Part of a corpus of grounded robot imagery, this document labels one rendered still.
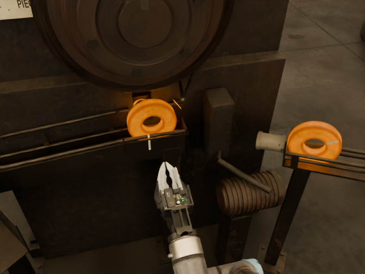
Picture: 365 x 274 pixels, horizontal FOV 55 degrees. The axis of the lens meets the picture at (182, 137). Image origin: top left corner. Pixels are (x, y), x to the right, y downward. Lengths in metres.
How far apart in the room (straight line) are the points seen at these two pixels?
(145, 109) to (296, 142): 0.47
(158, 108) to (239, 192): 0.39
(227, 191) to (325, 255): 0.73
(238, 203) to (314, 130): 0.34
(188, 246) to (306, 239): 1.04
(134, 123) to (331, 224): 1.16
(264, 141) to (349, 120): 1.45
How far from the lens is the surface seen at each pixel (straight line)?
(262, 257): 1.67
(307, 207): 1.90
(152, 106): 1.04
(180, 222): 0.83
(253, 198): 1.20
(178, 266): 0.81
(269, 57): 1.19
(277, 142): 1.13
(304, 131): 1.09
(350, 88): 2.88
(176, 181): 0.89
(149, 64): 0.84
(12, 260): 1.03
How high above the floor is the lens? 1.43
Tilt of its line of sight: 42 degrees down
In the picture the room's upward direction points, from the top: 1 degrees clockwise
